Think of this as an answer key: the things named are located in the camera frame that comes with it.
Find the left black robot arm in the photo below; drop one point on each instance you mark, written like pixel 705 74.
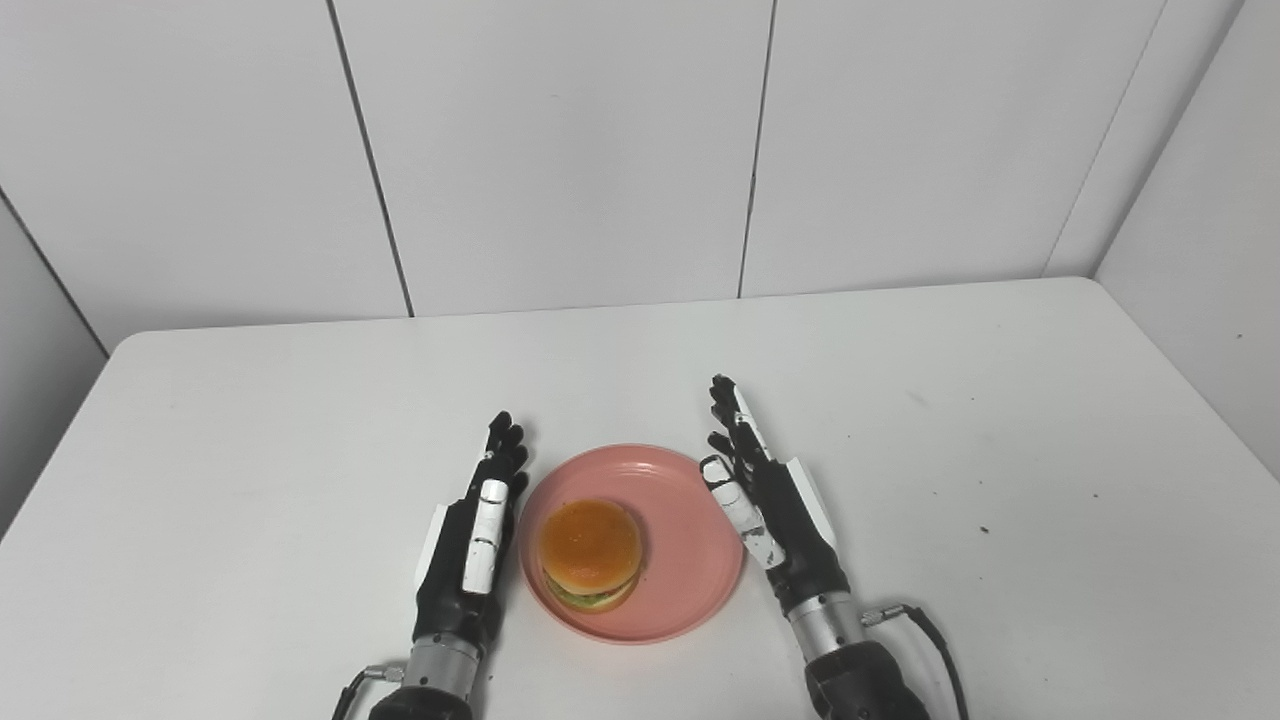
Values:
pixel 430 685

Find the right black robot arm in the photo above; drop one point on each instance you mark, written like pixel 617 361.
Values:
pixel 850 660

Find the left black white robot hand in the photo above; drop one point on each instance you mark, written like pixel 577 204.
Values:
pixel 470 550

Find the toy hamburger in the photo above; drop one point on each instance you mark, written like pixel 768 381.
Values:
pixel 592 555

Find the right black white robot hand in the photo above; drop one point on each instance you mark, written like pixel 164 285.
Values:
pixel 775 510

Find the pink round plate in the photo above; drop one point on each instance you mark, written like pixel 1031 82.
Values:
pixel 690 540

